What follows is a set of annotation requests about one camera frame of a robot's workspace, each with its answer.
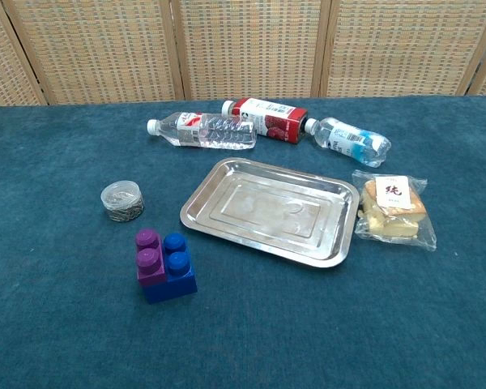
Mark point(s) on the stainless steel rectangular tray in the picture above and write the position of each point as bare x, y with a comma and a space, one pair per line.
267, 210

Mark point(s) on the clear water bottle red label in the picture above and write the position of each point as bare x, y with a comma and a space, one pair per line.
210, 129

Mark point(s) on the red juice carton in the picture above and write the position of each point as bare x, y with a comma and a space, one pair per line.
275, 119

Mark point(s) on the blue toy building block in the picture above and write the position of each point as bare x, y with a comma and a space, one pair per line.
176, 275

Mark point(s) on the purple toy building block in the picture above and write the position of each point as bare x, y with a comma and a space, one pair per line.
150, 261

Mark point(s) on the clear water bottle blue label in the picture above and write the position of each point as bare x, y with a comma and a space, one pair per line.
348, 139

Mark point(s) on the clear round box of clips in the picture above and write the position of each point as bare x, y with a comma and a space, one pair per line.
122, 201

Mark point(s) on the teal table cloth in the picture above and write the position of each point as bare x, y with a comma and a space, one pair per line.
243, 324

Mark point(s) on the woven folding screen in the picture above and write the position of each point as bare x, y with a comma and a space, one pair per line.
243, 48

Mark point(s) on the bagged pastry snack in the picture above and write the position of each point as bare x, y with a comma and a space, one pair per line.
393, 206

